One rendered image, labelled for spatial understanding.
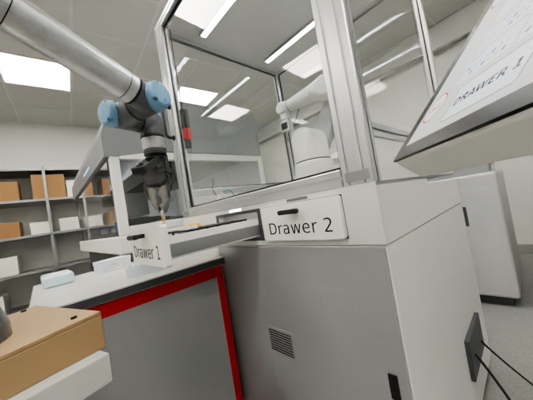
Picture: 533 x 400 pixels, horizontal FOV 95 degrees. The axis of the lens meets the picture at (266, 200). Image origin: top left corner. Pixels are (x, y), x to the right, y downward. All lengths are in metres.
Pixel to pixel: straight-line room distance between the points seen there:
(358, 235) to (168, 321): 0.69
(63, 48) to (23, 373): 0.57
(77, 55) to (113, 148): 1.01
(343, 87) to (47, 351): 0.71
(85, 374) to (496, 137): 0.52
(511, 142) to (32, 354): 0.54
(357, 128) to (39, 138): 4.97
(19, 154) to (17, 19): 4.53
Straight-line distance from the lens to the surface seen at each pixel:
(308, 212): 0.68
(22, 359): 0.45
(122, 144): 1.71
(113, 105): 0.86
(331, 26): 0.74
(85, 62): 0.72
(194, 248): 0.73
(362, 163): 0.62
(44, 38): 0.71
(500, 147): 0.28
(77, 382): 0.46
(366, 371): 0.79
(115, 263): 1.35
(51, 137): 5.24
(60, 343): 0.46
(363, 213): 0.62
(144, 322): 0.97
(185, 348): 1.05
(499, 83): 0.29
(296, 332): 0.88
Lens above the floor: 0.92
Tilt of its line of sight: 2 degrees up
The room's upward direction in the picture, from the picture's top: 9 degrees counter-clockwise
